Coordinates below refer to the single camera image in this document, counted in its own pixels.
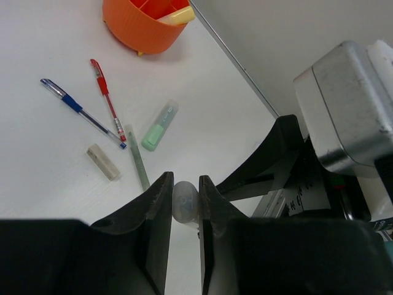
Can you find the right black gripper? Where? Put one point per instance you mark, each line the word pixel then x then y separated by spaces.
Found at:
pixel 310 191

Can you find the grey green pen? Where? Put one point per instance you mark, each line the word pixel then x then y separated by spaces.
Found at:
pixel 138 161

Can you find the orange round divided container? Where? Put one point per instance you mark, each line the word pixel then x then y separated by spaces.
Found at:
pixel 136 25

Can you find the blue gel pen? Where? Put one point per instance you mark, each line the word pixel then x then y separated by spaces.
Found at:
pixel 75 106

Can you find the green highlighter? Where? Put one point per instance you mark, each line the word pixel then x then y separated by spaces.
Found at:
pixel 160 125

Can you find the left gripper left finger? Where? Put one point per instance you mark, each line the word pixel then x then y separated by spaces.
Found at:
pixel 135 242

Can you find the white eraser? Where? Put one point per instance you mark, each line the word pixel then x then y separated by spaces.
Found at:
pixel 103 162

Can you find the orange highlighter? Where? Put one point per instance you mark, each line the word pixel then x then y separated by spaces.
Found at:
pixel 185 204

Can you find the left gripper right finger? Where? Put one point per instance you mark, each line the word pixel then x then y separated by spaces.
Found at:
pixel 221 268

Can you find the red gel pen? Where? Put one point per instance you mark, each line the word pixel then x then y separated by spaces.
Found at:
pixel 102 84

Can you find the yellow highlighter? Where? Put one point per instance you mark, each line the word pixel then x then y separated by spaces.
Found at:
pixel 179 17

